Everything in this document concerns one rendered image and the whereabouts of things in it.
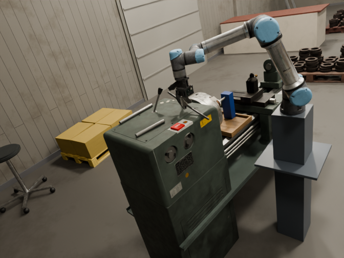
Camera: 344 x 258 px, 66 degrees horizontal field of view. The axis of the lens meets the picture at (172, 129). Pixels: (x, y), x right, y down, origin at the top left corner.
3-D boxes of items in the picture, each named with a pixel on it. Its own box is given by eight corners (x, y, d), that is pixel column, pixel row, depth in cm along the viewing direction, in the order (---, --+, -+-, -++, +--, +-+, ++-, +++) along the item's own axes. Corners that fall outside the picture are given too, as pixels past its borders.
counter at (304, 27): (236, 45, 817) (233, 16, 779) (327, 40, 662) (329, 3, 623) (223, 54, 765) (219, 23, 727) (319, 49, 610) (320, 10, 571)
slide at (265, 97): (264, 107, 219) (264, 102, 217) (221, 101, 249) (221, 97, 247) (275, 99, 229) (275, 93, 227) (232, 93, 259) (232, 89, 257)
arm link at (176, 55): (182, 50, 144) (167, 53, 146) (186, 69, 149) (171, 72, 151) (183, 47, 151) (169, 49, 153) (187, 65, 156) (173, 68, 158)
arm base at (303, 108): (308, 105, 171) (308, 90, 166) (301, 115, 161) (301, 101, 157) (284, 103, 180) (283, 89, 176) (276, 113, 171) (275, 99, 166)
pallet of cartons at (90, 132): (112, 124, 495) (105, 105, 478) (144, 131, 442) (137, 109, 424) (59, 157, 424) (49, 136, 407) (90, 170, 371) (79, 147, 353)
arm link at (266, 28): (308, 92, 158) (267, 9, 140) (317, 102, 145) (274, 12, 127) (288, 102, 163) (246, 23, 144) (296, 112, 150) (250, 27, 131)
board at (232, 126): (232, 137, 201) (231, 133, 200) (195, 128, 226) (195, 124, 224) (252, 120, 218) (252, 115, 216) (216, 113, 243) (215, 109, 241)
